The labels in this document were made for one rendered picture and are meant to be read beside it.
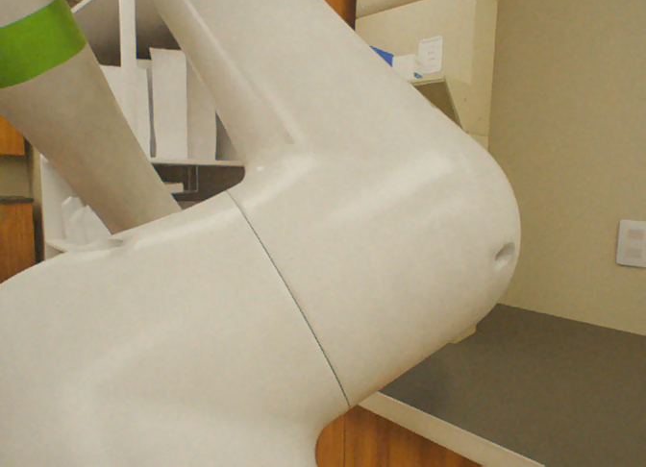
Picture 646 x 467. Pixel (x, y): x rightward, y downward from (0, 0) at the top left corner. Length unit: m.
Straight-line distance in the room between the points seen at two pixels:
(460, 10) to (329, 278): 0.92
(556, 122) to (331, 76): 1.17
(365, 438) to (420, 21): 0.89
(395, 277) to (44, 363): 0.14
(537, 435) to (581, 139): 0.83
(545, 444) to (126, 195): 0.66
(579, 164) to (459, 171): 1.15
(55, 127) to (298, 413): 0.39
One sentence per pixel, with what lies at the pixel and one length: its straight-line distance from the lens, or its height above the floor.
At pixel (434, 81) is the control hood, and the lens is 0.90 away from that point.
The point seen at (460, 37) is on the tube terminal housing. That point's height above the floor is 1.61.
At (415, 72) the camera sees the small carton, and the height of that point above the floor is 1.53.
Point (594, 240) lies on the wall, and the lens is 1.35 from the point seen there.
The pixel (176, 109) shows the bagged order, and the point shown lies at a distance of 1.92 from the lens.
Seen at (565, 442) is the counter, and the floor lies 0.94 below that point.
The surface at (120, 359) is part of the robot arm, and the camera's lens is 0.18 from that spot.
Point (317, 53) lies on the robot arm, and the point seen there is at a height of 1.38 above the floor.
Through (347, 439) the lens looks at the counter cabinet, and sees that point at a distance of 0.94.
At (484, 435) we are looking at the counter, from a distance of 0.74.
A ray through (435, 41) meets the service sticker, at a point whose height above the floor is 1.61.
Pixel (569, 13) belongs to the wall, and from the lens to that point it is 1.43.
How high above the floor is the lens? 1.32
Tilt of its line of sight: 7 degrees down
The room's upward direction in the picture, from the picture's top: 1 degrees clockwise
